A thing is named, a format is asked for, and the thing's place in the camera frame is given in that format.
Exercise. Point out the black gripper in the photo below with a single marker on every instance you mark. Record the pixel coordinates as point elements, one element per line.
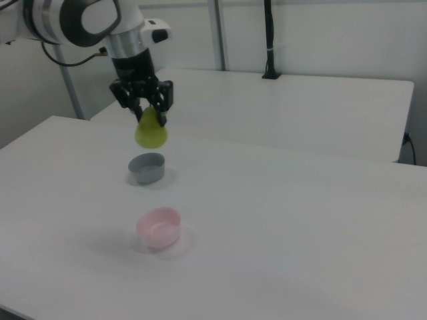
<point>133,68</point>

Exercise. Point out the green yellow pear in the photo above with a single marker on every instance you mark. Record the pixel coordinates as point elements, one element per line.
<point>150,133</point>

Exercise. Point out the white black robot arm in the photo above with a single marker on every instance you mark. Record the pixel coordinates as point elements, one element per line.
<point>43,20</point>

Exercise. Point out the grey bowl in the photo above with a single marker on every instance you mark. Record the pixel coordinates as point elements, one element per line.
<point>150,175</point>

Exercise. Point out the pink bowl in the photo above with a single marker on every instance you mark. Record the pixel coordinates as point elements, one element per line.
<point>160,231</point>

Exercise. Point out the white side table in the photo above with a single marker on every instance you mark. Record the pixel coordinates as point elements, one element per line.
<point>267,113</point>

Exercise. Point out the grey metal partition post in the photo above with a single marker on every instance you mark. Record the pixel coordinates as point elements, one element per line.
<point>70,83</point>
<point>219,33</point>

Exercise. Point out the black camera pole with base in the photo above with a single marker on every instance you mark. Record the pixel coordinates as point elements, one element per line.
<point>269,33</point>

